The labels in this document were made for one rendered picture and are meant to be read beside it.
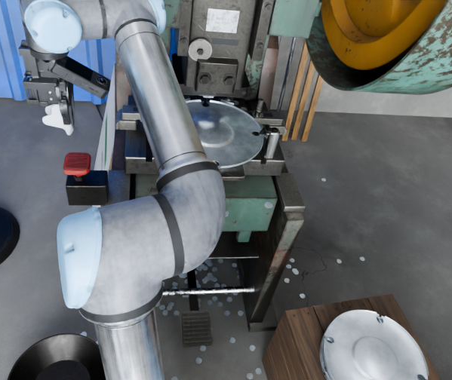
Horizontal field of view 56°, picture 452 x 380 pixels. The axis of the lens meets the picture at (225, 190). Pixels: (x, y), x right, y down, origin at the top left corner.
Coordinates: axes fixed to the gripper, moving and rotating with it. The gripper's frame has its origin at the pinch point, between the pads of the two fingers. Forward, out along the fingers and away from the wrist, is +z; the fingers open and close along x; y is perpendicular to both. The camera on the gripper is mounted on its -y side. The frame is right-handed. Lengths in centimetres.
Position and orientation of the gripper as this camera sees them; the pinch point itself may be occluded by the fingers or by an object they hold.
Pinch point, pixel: (72, 129)
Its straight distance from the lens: 101.0
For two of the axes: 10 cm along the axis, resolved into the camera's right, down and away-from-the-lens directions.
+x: 1.3, 7.2, -6.9
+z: -1.4, 7.0, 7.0
